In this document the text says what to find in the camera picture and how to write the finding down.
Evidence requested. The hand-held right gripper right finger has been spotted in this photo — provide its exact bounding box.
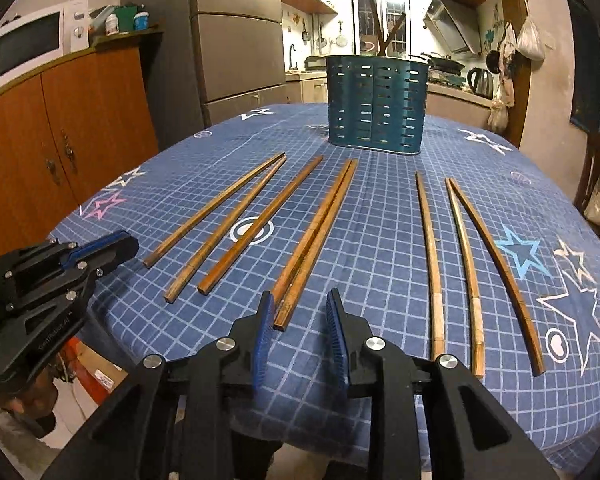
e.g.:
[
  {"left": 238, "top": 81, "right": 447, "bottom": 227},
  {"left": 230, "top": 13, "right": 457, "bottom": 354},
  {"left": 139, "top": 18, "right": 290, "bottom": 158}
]
[{"left": 325, "top": 287, "right": 576, "bottom": 480}]

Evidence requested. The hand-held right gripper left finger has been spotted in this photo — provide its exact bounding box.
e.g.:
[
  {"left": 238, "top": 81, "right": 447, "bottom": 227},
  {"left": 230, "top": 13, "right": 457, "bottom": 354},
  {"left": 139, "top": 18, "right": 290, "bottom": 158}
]
[{"left": 42, "top": 290, "right": 281, "bottom": 480}]

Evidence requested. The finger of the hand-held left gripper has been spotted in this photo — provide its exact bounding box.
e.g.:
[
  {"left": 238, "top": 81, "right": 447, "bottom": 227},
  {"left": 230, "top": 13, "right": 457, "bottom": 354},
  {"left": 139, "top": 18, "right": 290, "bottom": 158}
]
[
  {"left": 0, "top": 279, "right": 95, "bottom": 392},
  {"left": 0, "top": 230, "right": 141, "bottom": 311}
]

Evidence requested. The pale-ended bamboo chopstick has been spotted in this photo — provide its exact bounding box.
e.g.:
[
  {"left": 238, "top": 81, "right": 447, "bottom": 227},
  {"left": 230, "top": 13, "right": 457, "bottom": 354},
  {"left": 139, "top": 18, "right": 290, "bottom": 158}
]
[
  {"left": 445, "top": 177, "right": 486, "bottom": 380},
  {"left": 415, "top": 171, "right": 447, "bottom": 361}
]

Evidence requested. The teal slotted utensil holder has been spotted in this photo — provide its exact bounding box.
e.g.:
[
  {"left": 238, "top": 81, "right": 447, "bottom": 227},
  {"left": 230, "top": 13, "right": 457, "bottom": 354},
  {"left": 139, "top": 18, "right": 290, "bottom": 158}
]
[{"left": 325, "top": 54, "right": 429, "bottom": 156}]

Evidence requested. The person's left hand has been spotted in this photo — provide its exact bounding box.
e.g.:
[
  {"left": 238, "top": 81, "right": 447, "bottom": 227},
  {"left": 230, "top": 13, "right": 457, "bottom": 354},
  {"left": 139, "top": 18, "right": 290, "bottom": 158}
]
[{"left": 0, "top": 360, "right": 68, "bottom": 436}]

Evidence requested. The cardboard box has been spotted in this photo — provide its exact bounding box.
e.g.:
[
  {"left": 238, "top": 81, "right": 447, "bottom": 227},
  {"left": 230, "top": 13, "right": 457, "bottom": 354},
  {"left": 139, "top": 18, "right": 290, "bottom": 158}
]
[{"left": 67, "top": 345, "right": 131, "bottom": 406}]

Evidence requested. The blue checked star tablecloth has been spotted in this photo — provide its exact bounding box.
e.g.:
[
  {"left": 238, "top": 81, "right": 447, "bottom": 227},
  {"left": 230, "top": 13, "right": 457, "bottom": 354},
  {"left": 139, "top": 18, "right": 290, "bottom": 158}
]
[{"left": 47, "top": 102, "right": 600, "bottom": 476}]

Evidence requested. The orange wooden cabinet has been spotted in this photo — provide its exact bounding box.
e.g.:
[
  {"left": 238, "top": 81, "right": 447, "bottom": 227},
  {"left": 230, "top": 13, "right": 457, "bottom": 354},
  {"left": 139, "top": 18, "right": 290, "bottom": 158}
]
[{"left": 0, "top": 30, "right": 163, "bottom": 261}]

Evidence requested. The white microwave oven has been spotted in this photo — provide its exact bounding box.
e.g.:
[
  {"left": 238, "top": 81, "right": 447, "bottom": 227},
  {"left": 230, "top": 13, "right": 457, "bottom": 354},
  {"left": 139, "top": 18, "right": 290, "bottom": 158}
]
[{"left": 0, "top": 4, "right": 92, "bottom": 98}]

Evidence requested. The clear plastic bag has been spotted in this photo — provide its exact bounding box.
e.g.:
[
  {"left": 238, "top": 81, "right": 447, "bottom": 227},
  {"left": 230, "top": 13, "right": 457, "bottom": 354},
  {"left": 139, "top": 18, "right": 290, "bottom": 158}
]
[{"left": 89, "top": 5, "right": 116, "bottom": 36}]

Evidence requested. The green box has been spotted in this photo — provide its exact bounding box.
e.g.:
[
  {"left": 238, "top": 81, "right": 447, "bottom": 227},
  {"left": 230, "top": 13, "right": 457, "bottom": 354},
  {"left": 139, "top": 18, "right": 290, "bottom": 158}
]
[{"left": 114, "top": 4, "right": 140, "bottom": 32}]

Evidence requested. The silver refrigerator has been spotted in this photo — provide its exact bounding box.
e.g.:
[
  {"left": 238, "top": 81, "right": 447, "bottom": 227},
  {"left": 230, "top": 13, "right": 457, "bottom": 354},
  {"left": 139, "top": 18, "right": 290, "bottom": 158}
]
[{"left": 190, "top": 0, "right": 287, "bottom": 128}]

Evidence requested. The gas stove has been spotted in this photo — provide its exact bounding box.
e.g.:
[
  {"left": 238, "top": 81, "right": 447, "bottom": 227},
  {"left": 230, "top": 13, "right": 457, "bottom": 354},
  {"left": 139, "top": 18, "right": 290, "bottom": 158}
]
[{"left": 427, "top": 70, "right": 466, "bottom": 86}]

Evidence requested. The hanging bags bundle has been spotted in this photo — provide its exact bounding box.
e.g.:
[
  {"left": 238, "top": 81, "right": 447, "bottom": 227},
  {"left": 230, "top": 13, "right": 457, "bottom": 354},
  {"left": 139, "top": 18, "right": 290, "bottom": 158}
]
[{"left": 487, "top": 25, "right": 517, "bottom": 133}]

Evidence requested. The steel electric kettle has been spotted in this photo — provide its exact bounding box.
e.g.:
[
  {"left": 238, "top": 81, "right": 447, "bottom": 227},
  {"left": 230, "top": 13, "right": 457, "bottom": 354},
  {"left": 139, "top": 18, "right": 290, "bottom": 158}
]
[{"left": 466, "top": 66, "right": 496, "bottom": 98}]

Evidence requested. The black wok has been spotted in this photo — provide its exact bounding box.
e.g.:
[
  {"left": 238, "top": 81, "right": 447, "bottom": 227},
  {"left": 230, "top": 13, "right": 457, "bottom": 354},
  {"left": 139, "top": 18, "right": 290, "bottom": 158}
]
[{"left": 422, "top": 52, "right": 463, "bottom": 72}]

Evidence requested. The dark wooden chair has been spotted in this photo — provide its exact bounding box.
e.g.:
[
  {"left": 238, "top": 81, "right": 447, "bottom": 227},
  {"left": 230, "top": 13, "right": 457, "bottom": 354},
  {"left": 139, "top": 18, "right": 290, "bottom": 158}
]
[{"left": 572, "top": 132, "right": 600, "bottom": 231}]

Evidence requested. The steel range hood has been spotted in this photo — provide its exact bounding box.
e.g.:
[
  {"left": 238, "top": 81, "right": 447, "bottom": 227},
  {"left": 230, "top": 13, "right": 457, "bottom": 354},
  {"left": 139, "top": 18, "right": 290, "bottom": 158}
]
[{"left": 422, "top": 0, "right": 483, "bottom": 56}]

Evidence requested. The kitchen window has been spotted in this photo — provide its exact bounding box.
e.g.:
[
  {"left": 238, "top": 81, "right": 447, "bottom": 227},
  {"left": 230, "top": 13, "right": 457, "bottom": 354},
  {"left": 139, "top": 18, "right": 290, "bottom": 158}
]
[{"left": 350, "top": 0, "right": 411, "bottom": 58}]

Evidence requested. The white hanging plastic bag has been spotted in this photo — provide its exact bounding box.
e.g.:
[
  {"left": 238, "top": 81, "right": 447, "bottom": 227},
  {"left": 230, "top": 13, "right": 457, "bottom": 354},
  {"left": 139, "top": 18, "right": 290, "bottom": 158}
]
[{"left": 515, "top": 15, "right": 547, "bottom": 61}]

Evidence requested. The dark room window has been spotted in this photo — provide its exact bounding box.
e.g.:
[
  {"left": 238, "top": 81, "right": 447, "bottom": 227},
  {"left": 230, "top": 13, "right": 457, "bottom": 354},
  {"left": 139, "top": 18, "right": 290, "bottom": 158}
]
[{"left": 565, "top": 0, "right": 600, "bottom": 136}]

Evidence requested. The wooden door frame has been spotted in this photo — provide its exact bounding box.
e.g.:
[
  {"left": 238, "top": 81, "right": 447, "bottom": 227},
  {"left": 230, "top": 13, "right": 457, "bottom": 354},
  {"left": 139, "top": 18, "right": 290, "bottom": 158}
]
[{"left": 495, "top": 0, "right": 536, "bottom": 148}]

